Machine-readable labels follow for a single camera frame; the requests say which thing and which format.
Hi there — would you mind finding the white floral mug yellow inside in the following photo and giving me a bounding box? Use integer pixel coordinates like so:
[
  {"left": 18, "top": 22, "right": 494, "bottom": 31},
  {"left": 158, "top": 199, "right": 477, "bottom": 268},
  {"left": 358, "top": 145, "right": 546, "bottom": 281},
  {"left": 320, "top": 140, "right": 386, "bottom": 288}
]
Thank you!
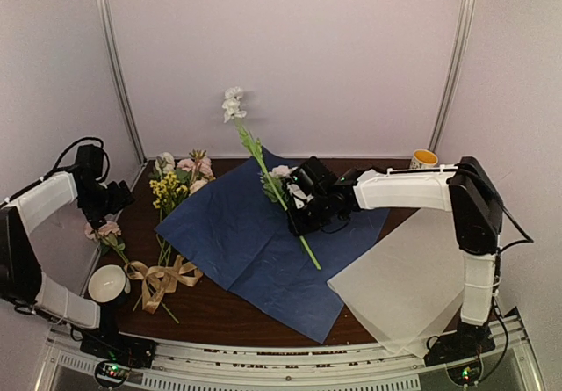
[{"left": 409, "top": 149, "right": 438, "bottom": 170}]

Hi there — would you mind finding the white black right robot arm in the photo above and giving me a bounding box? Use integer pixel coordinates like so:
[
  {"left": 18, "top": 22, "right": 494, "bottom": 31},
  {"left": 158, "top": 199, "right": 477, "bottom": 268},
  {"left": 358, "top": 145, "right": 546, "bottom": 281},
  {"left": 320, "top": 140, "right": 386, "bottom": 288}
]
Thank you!
[{"left": 282, "top": 157, "right": 503, "bottom": 358}]

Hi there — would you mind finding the white translucent paper sheet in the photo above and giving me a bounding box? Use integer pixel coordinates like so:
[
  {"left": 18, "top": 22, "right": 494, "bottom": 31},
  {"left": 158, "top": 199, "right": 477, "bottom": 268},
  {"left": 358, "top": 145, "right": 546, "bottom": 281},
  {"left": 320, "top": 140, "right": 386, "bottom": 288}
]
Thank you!
[{"left": 328, "top": 209, "right": 464, "bottom": 358}]

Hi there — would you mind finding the aluminium front rail frame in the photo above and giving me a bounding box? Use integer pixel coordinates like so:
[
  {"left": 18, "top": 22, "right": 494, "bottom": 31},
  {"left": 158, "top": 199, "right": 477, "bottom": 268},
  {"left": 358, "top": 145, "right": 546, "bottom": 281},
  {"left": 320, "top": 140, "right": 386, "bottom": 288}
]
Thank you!
[{"left": 34, "top": 315, "right": 545, "bottom": 391}]

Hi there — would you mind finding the white fake flower long stem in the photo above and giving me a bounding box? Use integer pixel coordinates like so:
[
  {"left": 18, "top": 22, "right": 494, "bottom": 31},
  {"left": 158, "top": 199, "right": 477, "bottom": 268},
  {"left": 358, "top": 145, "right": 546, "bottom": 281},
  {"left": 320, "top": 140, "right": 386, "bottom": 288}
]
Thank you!
[{"left": 221, "top": 85, "right": 322, "bottom": 272}]

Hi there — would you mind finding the aluminium corner post left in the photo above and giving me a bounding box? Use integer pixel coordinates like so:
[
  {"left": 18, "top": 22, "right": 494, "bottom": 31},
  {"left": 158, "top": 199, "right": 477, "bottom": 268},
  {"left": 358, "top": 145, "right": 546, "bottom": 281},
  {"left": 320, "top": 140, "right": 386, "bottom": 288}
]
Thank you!
[{"left": 96, "top": 0, "right": 147, "bottom": 165}]

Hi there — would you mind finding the beige ribbon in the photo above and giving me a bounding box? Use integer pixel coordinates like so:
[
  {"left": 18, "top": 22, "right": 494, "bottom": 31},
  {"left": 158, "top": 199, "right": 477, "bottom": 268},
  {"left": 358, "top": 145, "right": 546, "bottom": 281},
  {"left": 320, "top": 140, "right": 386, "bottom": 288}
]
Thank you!
[{"left": 124, "top": 255, "right": 203, "bottom": 315}]

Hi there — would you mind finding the pale rose leafy stem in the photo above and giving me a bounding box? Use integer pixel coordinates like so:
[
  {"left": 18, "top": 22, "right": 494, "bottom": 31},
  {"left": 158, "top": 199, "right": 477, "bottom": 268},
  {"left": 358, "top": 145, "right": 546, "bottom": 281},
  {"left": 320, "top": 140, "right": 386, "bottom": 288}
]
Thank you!
[{"left": 260, "top": 165, "right": 295, "bottom": 203}]

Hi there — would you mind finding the blue wrapping paper sheet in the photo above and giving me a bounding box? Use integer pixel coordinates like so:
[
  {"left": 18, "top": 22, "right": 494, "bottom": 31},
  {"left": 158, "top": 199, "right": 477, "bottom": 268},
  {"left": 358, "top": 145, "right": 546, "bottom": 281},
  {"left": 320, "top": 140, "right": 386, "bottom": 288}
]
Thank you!
[{"left": 155, "top": 158, "right": 389, "bottom": 343}]

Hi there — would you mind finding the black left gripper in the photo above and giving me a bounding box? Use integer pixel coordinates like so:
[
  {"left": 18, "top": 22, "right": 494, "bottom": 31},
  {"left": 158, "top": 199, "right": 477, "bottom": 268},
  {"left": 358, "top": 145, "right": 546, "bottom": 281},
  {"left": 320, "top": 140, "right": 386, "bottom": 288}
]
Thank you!
[{"left": 79, "top": 180, "right": 134, "bottom": 229}]

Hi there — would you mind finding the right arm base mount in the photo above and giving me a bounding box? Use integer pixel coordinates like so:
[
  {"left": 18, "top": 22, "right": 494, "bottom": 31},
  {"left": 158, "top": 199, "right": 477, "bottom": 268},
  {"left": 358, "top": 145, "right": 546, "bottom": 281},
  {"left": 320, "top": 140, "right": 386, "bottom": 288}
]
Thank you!
[{"left": 423, "top": 322, "right": 495, "bottom": 388}]

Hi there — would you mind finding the pink rose bunch with leaves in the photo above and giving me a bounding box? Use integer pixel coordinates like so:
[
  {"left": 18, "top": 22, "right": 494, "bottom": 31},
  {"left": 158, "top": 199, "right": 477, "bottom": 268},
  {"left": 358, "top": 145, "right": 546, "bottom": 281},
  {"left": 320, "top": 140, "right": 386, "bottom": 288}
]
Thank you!
[{"left": 149, "top": 149, "right": 215, "bottom": 198}]

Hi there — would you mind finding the pink fake rose stem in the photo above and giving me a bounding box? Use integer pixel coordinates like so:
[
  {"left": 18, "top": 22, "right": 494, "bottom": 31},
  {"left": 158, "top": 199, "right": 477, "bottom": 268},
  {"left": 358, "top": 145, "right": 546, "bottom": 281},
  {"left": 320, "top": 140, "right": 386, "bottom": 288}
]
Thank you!
[{"left": 84, "top": 221, "right": 129, "bottom": 264}]

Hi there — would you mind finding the aluminium corner post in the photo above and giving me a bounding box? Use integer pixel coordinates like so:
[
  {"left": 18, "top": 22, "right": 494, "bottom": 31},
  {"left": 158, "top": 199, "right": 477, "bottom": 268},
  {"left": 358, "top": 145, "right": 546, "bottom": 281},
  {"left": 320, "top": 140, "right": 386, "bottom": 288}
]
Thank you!
[
  {"left": 96, "top": 0, "right": 147, "bottom": 165},
  {"left": 429, "top": 0, "right": 476, "bottom": 153}
]

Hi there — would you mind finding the yellow fake flower bunch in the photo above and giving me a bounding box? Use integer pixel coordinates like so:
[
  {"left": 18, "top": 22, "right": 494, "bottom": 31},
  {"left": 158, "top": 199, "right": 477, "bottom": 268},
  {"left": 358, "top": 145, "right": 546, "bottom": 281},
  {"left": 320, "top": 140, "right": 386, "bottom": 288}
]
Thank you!
[{"left": 149, "top": 170, "right": 189, "bottom": 266}]

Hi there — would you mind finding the aluminium corner post right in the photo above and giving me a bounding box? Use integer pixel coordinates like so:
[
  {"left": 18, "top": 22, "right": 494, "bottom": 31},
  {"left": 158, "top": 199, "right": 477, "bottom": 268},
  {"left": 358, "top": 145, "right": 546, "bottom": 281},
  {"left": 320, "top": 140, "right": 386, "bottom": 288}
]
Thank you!
[{"left": 429, "top": 0, "right": 476, "bottom": 153}]

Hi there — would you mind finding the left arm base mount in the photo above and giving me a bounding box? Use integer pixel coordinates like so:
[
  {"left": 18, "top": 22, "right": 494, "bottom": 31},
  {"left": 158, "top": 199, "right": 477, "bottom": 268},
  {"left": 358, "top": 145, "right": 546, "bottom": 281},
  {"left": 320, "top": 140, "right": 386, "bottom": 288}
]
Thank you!
[{"left": 78, "top": 329, "right": 157, "bottom": 389}]

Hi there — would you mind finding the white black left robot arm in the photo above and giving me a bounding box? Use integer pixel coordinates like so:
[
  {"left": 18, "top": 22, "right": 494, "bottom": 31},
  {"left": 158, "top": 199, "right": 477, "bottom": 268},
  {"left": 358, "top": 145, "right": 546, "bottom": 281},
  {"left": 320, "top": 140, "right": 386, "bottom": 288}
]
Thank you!
[{"left": 1, "top": 136, "right": 134, "bottom": 359}]

